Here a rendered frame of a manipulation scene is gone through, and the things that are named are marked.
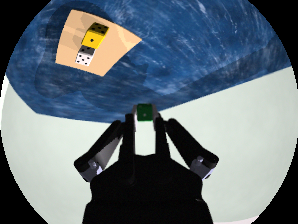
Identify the peach square mat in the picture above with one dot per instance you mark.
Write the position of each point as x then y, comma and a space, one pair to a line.
117, 42

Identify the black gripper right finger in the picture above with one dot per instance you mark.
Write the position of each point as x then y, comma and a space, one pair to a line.
198, 159

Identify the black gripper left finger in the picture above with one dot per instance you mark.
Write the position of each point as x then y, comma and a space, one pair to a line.
97, 157

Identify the yellow die with black pips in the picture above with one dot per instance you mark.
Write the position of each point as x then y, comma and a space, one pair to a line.
95, 35

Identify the white die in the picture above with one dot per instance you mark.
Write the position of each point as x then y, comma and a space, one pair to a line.
85, 55

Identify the green die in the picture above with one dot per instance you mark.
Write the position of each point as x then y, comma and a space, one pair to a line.
144, 112

